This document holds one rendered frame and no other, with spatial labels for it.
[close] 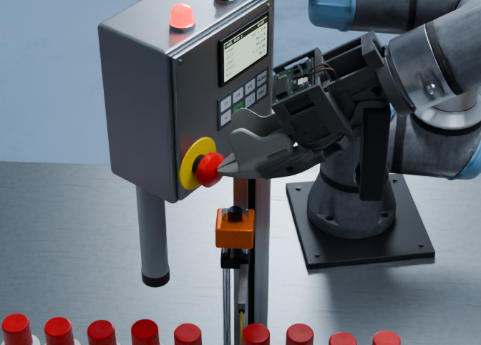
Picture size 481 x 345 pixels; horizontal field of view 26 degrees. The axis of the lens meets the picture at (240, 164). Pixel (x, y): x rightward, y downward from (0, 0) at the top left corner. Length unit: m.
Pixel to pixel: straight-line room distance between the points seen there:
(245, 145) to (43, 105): 2.61
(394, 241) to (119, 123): 0.76
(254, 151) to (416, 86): 0.18
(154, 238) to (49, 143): 2.18
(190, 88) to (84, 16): 3.09
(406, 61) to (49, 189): 1.03
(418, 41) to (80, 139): 2.52
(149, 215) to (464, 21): 0.47
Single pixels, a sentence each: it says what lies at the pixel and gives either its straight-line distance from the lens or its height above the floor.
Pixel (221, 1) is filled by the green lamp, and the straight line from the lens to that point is 1.08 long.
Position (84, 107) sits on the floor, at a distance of 3.58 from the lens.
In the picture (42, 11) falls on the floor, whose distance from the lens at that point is 4.18.
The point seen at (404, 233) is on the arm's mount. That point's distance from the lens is 1.77.
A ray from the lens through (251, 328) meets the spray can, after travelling 1.26.
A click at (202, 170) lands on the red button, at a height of 1.33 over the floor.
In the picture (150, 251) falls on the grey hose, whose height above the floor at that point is 1.13.
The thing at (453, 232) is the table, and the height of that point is 0.83.
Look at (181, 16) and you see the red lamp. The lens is 1.03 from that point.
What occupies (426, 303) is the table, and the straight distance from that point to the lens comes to 1.67.
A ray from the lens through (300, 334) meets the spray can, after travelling 1.25.
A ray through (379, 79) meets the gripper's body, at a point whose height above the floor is 1.47.
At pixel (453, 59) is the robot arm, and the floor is 1.49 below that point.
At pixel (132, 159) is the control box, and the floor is 1.32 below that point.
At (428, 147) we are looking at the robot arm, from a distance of 1.65.
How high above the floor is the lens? 1.99
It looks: 37 degrees down
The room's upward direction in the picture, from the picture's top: straight up
